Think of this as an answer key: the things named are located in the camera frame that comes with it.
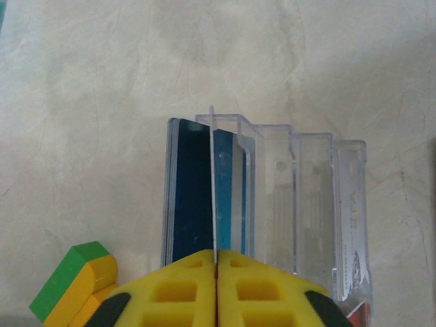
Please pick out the dark blue card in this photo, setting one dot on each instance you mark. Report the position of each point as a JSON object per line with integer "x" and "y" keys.
{"x": 190, "y": 190}

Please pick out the silver VIP card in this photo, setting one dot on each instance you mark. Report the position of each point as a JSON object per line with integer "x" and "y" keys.
{"x": 351, "y": 221}

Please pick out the teal blue card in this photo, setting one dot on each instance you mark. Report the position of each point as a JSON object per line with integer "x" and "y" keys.
{"x": 226, "y": 204}

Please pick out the red card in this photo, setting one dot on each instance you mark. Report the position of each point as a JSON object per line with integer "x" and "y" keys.
{"x": 362, "y": 315}

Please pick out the thin white-edged card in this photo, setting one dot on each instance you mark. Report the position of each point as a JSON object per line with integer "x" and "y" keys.
{"x": 213, "y": 187}

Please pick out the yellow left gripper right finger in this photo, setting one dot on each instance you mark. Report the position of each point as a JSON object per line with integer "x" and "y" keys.
{"x": 289, "y": 289}

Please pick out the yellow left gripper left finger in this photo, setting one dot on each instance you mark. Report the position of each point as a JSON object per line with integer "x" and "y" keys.
{"x": 143, "y": 289}

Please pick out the green yellow foam block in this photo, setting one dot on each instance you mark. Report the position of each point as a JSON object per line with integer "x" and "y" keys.
{"x": 68, "y": 272}

